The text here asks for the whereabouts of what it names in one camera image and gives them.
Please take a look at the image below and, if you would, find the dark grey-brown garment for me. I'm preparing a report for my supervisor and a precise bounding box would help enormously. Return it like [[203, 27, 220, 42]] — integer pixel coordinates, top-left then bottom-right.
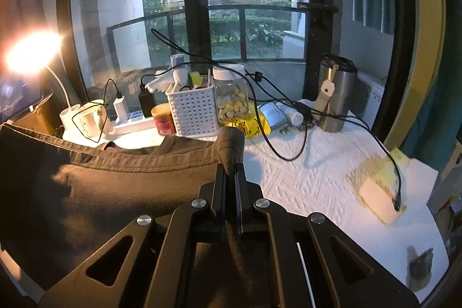
[[1, 125, 311, 307]]

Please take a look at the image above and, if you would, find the white textured table cloth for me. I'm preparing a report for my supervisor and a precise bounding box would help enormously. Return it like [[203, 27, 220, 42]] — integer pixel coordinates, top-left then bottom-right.
[[59, 124, 449, 302]]

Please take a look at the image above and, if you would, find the white power strip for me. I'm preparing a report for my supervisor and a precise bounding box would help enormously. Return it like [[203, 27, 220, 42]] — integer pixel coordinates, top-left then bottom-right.
[[110, 110, 156, 136]]

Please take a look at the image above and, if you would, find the white small bottle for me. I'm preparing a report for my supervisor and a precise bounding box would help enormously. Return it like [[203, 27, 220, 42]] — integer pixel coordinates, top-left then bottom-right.
[[276, 102, 304, 127]]

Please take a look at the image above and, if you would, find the yellow snack bag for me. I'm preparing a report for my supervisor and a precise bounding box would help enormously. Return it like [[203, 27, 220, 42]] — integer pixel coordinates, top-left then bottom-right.
[[225, 101, 272, 138]]

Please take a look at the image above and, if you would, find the red can yellow lid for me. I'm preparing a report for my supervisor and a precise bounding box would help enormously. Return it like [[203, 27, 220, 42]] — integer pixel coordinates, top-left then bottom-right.
[[151, 103, 176, 136]]

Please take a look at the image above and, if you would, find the white perforated plastic basket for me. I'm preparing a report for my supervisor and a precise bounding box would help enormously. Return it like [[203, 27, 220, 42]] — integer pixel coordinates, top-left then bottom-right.
[[165, 84, 219, 137]]

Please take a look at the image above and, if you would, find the white cartoon mug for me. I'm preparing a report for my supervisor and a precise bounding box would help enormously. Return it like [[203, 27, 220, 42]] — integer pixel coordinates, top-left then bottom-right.
[[72, 99, 113, 140]]

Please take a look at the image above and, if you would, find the black power adapter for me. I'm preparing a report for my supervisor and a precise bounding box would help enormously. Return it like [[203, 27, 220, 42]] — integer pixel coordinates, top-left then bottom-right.
[[138, 84, 156, 118]]

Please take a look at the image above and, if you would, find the white phone charger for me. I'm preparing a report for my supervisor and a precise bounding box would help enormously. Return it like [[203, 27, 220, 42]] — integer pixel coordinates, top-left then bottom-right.
[[113, 92, 130, 124]]

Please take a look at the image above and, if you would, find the brown cardboard box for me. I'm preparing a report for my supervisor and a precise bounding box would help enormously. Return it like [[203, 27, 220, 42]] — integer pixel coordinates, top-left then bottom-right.
[[12, 93, 62, 136]]

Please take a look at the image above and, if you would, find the clear jar of snacks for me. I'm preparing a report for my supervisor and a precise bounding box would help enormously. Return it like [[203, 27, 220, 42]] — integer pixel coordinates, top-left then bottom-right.
[[213, 63, 249, 124]]

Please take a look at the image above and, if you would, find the white tissue in basket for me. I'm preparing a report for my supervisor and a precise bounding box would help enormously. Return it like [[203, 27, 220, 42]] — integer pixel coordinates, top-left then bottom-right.
[[145, 67, 189, 93]]

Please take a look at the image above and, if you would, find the white desk lamp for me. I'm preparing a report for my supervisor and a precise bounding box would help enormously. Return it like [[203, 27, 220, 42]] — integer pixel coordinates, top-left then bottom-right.
[[3, 29, 82, 132]]

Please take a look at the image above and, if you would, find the long black charging cable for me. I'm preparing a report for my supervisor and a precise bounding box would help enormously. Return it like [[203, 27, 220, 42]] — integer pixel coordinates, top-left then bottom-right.
[[139, 27, 403, 212]]

